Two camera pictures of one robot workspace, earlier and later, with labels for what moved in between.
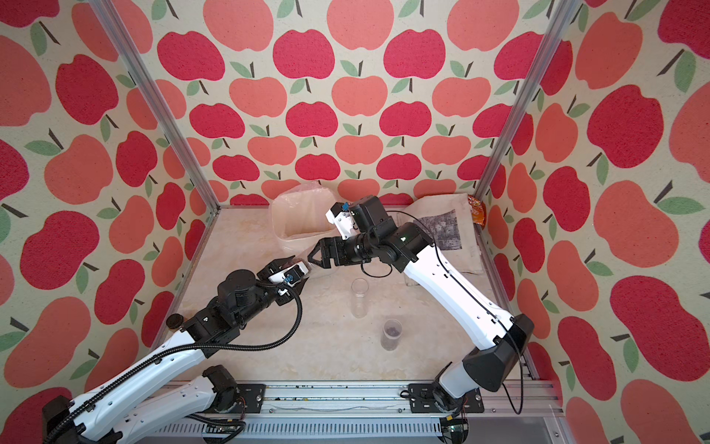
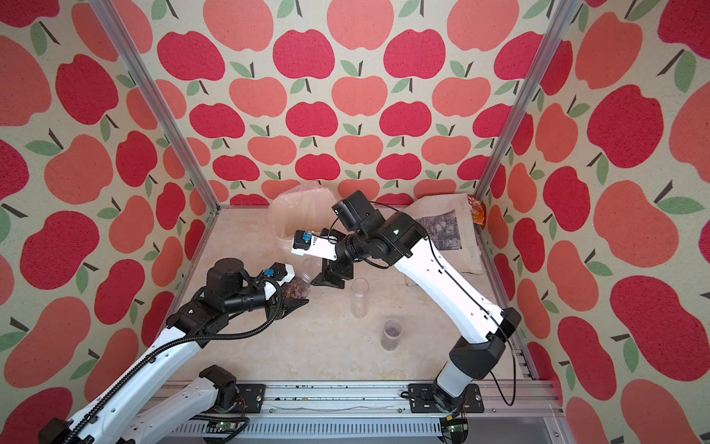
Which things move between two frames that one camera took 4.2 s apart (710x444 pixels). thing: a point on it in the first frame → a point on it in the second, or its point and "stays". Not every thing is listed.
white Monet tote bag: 447,223 stays
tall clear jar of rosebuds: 360,289 stays
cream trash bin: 302,215 stays
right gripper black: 326,243 → 344,272
